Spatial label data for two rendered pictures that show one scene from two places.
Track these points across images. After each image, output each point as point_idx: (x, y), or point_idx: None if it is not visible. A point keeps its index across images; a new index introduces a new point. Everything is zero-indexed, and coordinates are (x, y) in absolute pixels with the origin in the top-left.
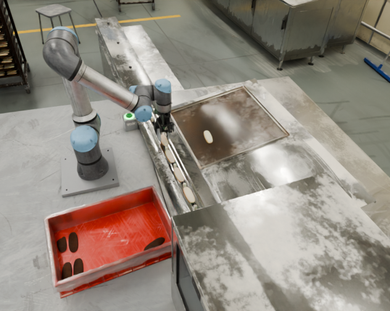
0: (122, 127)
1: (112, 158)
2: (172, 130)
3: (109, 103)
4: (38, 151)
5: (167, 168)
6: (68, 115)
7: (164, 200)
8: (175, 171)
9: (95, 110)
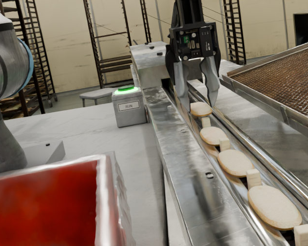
0: (113, 124)
1: (46, 153)
2: (235, 114)
3: (106, 106)
4: None
5: (196, 150)
6: (18, 125)
7: (166, 240)
8: (223, 154)
9: (11, 20)
